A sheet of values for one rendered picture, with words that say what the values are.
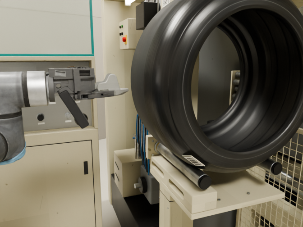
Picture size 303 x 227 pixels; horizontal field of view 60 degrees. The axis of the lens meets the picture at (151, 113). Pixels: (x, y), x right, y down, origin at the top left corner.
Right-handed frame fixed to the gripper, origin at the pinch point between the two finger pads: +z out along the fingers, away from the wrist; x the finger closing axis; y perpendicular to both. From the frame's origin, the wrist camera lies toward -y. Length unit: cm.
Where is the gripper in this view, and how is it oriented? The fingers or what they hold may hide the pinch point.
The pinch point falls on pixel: (123, 92)
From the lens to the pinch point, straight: 75.9
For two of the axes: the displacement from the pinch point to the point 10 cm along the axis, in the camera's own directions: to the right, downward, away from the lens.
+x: -3.5, -2.0, 9.2
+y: 0.0, -9.8, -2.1
